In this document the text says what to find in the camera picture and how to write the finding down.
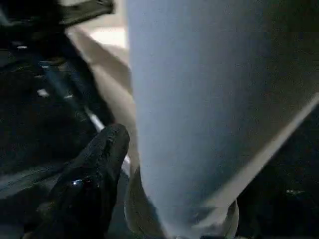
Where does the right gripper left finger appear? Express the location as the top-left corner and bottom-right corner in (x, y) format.
(21, 123), (131, 239)

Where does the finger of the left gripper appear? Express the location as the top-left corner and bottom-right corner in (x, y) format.
(57, 0), (117, 25)

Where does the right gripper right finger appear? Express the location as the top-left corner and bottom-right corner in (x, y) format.
(234, 139), (319, 239)

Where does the white plastic table top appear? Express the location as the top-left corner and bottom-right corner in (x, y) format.
(66, 24), (240, 239)

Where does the white plastic table leg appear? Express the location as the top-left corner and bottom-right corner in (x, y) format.
(126, 0), (319, 237)

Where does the black glossy mat cloth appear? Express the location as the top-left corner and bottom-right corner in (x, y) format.
(0, 0), (319, 239)

